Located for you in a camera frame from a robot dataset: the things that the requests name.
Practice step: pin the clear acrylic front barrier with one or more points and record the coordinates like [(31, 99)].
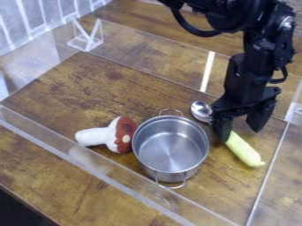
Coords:
[(80, 188)]

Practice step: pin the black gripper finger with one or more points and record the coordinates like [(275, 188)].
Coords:
[(222, 125), (260, 115)]

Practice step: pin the clear acrylic triangle stand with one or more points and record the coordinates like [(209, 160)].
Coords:
[(88, 41)]

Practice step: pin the plush brown white mushroom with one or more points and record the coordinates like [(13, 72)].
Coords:
[(117, 135)]

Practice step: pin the stainless steel pot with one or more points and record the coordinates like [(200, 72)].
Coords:
[(172, 146)]

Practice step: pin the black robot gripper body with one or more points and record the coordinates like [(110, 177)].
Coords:
[(240, 100)]

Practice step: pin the green handled metal spoon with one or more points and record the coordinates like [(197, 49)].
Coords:
[(244, 151)]

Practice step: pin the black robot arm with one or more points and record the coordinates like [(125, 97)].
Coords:
[(268, 25)]

